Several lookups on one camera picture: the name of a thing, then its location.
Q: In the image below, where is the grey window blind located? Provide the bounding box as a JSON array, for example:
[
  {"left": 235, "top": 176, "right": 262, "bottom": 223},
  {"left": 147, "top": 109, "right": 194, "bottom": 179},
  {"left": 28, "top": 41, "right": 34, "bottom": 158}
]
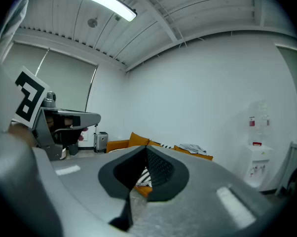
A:
[
  {"left": 0, "top": 41, "right": 50, "bottom": 103},
  {"left": 276, "top": 44, "right": 297, "bottom": 143},
  {"left": 36, "top": 48, "right": 99, "bottom": 114}
]

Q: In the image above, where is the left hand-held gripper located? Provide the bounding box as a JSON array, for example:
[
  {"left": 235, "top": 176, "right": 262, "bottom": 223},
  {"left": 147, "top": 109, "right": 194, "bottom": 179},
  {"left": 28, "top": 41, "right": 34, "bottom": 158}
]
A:
[{"left": 12, "top": 65, "right": 102, "bottom": 161}]

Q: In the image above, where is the clear water bottle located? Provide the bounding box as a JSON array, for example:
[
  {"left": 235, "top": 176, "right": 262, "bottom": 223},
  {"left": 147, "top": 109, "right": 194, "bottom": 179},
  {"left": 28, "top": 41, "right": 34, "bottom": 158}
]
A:
[{"left": 248, "top": 100, "right": 272, "bottom": 146}]

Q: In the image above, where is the round smoke detector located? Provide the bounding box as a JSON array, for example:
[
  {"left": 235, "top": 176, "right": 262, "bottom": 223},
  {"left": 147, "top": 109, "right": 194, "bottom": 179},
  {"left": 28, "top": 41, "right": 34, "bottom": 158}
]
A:
[{"left": 87, "top": 17, "right": 99, "bottom": 29}]

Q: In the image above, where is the person's white shirt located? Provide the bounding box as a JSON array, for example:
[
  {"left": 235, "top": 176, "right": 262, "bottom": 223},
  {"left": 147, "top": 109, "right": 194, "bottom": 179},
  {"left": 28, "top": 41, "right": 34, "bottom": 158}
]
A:
[{"left": 0, "top": 0, "right": 37, "bottom": 52}]

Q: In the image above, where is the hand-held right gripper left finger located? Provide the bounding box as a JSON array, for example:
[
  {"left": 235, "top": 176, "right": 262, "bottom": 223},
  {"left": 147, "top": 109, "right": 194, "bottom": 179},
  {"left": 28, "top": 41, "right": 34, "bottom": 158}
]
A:
[{"left": 0, "top": 132, "right": 149, "bottom": 237}]

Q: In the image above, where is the person's left forearm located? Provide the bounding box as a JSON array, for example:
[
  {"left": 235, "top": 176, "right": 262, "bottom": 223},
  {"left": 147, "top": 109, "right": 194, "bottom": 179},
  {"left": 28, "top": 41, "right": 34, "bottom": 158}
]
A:
[{"left": 7, "top": 122, "right": 38, "bottom": 148}]

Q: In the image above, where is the grey crumpled cloth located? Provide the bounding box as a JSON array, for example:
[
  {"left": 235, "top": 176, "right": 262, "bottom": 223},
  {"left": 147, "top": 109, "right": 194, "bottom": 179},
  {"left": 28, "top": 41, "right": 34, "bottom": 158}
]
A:
[{"left": 179, "top": 143, "right": 208, "bottom": 156}]

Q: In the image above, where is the long ceiling lamp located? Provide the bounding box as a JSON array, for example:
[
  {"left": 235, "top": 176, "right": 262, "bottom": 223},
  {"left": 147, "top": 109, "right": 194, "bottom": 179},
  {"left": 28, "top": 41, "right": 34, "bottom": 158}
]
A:
[{"left": 68, "top": 0, "right": 138, "bottom": 23}]

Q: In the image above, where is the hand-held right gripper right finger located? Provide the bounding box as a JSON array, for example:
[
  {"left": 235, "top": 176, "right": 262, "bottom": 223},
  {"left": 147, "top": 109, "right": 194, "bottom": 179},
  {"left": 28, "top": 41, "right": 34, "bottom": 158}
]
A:
[{"left": 130, "top": 146, "right": 285, "bottom": 237}]

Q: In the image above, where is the orange sofa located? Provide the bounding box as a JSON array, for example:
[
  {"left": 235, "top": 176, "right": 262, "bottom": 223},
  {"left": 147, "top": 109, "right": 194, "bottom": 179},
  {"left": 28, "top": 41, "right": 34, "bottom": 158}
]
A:
[{"left": 106, "top": 131, "right": 214, "bottom": 198}]

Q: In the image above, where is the person's left hand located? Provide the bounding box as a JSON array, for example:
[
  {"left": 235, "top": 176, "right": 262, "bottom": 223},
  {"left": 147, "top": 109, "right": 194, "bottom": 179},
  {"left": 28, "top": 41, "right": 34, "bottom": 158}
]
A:
[{"left": 46, "top": 116, "right": 85, "bottom": 142}]

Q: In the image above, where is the grey suitcase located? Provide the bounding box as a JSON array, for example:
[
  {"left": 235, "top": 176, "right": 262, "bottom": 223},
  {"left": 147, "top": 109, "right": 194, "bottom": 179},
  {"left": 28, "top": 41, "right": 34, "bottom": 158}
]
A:
[{"left": 93, "top": 131, "right": 109, "bottom": 154}]

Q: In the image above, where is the white water dispenser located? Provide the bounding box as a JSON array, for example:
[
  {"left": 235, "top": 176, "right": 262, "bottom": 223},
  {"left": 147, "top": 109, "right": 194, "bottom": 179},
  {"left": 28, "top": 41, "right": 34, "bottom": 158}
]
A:
[{"left": 242, "top": 142, "right": 274, "bottom": 190}]

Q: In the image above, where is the black and white patterned pillow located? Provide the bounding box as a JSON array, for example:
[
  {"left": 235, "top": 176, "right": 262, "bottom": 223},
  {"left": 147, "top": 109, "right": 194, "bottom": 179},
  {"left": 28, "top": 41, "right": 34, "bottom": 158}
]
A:
[{"left": 135, "top": 167, "right": 153, "bottom": 188}]

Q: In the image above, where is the black waste bin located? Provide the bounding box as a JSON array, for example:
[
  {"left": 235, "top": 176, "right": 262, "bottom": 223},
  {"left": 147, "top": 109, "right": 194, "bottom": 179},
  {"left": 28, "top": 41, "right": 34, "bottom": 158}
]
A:
[{"left": 69, "top": 143, "right": 80, "bottom": 157}]

